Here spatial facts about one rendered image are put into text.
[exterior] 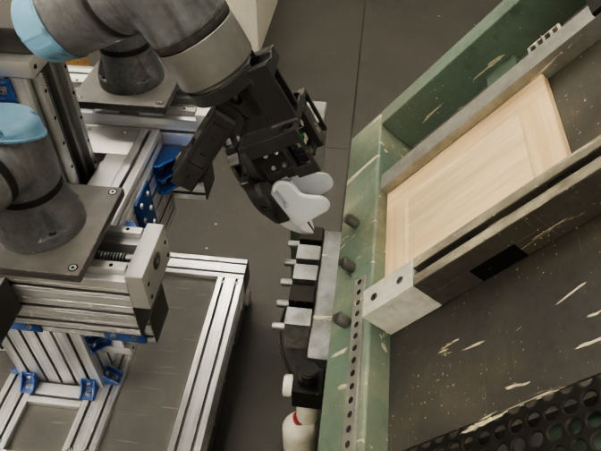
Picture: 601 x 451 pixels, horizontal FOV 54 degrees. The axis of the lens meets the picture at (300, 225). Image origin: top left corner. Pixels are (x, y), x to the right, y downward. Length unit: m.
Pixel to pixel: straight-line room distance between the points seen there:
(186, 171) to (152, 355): 1.35
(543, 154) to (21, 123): 0.81
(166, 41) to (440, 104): 1.06
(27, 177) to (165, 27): 0.55
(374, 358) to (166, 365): 0.97
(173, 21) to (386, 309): 0.68
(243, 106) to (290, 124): 0.05
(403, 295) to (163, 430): 0.98
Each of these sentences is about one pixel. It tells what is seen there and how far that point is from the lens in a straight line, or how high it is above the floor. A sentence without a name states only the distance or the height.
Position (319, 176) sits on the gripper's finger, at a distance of 0.64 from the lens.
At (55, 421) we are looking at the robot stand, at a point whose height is 0.21.
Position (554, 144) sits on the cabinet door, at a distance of 1.04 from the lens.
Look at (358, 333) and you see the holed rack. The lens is 1.09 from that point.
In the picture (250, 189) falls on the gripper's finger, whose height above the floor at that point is 1.40.
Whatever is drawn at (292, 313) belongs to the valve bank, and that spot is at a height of 0.76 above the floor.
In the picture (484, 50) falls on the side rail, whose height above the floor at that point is 1.13.
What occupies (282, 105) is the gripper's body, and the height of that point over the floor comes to 1.48.
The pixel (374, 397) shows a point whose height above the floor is 0.90.
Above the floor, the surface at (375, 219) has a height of 0.91.
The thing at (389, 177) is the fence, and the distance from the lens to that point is 1.34.
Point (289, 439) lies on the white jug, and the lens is 1.82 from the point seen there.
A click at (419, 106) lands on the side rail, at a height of 0.97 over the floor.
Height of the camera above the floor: 1.78
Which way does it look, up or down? 45 degrees down
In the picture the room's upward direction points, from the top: straight up
